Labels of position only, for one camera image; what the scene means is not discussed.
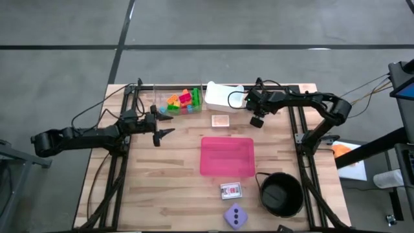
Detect black equipment stand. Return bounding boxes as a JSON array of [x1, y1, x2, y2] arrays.
[[334, 60, 414, 233]]

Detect blue-screen tablet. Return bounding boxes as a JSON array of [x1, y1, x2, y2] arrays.
[[389, 76, 414, 101]]

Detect thin brown cable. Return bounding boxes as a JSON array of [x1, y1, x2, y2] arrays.
[[86, 151, 111, 224], [347, 82, 394, 119]]

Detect black bucket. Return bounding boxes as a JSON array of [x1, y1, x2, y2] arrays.
[[255, 172, 305, 218]]

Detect clear plastic bin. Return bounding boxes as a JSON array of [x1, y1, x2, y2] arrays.
[[151, 84, 204, 116]]

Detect purple foam die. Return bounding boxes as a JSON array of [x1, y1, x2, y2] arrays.
[[223, 203, 249, 230]]

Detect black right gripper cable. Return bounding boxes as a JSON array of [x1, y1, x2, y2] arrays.
[[227, 79, 282, 110]]

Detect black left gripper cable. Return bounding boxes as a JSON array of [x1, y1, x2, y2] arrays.
[[135, 95, 146, 117]]

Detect white plastic bin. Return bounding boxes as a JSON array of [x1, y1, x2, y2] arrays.
[[204, 80, 245, 113]]

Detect black aluminium table frame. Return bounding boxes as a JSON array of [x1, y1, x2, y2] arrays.
[[77, 77, 352, 231]]

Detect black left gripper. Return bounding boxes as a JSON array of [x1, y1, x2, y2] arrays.
[[142, 104, 176, 148]]

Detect long green toy block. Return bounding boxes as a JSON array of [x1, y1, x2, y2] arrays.
[[191, 87, 202, 107]]

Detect long black left arm cable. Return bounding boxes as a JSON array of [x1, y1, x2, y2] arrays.
[[70, 83, 140, 130]]

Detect pink translucent plastic bin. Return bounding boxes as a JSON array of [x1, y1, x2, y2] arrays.
[[199, 137, 256, 178]]

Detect grey metal cart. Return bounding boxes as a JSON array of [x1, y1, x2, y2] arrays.
[[0, 141, 53, 233]]

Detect orange object on paper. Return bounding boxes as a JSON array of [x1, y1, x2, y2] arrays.
[[332, 144, 353, 159]]

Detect thin grey cable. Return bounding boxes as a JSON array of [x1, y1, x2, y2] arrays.
[[339, 73, 392, 100]]

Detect playing card box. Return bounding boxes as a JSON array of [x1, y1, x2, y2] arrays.
[[220, 181, 243, 201]]

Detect white paper roll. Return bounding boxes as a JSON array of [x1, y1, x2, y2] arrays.
[[373, 169, 405, 190]]

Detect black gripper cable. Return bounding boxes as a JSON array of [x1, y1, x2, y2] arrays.
[[227, 79, 282, 110], [135, 95, 146, 117]]

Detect white paper sheet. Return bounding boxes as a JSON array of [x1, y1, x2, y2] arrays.
[[332, 140, 368, 182]]

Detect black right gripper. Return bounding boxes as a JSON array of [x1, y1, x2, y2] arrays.
[[244, 89, 276, 129]]

